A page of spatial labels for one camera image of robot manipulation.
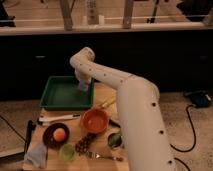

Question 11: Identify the blue grey sponge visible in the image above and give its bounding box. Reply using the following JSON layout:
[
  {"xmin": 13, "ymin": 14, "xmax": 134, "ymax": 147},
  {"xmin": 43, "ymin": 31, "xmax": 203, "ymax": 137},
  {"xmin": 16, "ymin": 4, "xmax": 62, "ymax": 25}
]
[{"xmin": 78, "ymin": 82, "xmax": 89, "ymax": 92}]

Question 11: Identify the green plastic tray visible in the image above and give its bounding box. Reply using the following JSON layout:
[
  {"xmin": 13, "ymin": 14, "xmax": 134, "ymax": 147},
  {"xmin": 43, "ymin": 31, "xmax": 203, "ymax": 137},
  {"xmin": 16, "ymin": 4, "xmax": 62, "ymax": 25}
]
[{"xmin": 40, "ymin": 76, "xmax": 94, "ymax": 111}]

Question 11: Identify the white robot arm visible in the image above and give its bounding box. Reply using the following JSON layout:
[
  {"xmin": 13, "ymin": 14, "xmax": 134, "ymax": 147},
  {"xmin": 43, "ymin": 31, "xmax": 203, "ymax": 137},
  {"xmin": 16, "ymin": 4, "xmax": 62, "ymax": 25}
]
[{"xmin": 70, "ymin": 47, "xmax": 176, "ymax": 171}]

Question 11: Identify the yellow banana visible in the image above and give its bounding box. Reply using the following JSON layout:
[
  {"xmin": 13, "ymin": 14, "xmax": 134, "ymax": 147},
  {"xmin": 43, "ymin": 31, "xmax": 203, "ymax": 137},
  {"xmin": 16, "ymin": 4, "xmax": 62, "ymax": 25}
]
[{"xmin": 100, "ymin": 99, "xmax": 115, "ymax": 109}]

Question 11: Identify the orange bowl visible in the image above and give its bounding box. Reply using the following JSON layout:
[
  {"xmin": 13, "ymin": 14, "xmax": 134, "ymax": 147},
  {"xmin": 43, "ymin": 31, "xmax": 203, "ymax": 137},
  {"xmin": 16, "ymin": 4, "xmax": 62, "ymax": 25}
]
[{"xmin": 80, "ymin": 108, "xmax": 109, "ymax": 134}]

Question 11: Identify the orange round fruit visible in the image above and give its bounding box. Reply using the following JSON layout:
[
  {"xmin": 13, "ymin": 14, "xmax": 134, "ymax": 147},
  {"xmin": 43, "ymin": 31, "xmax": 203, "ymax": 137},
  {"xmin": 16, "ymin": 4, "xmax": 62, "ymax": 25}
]
[{"xmin": 53, "ymin": 128, "xmax": 66, "ymax": 142}]

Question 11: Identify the dark red plate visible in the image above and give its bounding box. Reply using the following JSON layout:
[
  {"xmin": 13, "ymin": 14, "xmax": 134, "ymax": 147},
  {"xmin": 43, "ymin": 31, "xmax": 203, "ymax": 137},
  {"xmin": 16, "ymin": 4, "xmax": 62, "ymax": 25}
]
[{"xmin": 42, "ymin": 123, "xmax": 70, "ymax": 149}]

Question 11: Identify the bunch of dark grapes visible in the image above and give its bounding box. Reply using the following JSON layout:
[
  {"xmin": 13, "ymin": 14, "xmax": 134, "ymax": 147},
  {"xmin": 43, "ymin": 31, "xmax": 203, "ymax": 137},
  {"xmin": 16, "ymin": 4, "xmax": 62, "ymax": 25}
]
[{"xmin": 75, "ymin": 133, "xmax": 96, "ymax": 154}]

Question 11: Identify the dark cup with green vegetable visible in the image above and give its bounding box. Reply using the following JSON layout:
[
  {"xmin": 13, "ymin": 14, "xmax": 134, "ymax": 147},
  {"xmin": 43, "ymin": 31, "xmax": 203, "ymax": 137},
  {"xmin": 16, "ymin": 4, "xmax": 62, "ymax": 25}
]
[{"xmin": 107, "ymin": 132, "xmax": 122, "ymax": 149}]

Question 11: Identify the small green cup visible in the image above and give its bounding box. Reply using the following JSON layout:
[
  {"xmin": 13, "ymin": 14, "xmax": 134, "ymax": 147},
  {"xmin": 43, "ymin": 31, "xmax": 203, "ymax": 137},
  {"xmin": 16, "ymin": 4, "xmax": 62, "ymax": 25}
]
[{"xmin": 59, "ymin": 144, "xmax": 75, "ymax": 161}]

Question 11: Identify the silver fork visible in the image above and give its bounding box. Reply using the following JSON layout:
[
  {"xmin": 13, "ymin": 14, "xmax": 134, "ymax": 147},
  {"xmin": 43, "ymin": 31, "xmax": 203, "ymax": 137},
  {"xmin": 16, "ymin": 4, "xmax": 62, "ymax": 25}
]
[{"xmin": 85, "ymin": 151, "xmax": 124, "ymax": 162}]

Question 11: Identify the grey folded cloth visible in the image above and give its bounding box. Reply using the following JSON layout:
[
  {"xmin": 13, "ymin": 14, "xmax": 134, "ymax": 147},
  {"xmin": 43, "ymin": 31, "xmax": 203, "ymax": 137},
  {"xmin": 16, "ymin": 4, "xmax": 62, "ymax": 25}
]
[{"xmin": 24, "ymin": 141, "xmax": 47, "ymax": 169}]

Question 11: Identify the dark blue floor device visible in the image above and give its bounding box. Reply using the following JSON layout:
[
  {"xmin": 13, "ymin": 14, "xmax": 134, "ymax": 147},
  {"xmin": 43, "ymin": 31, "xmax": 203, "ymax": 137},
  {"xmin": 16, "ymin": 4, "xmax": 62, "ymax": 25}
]
[{"xmin": 185, "ymin": 91, "xmax": 212, "ymax": 108}]

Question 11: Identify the white long-handled tool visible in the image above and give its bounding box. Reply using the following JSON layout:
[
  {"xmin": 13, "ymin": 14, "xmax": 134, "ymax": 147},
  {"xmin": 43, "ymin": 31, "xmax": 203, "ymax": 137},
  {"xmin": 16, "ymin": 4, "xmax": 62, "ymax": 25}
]
[{"xmin": 38, "ymin": 114, "xmax": 81, "ymax": 122}]

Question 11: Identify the black-handled knife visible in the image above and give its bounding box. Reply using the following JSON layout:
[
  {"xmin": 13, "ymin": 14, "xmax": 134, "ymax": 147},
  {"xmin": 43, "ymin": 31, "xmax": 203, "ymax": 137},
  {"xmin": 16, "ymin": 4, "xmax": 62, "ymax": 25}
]
[{"xmin": 109, "ymin": 119, "xmax": 120, "ymax": 128}]

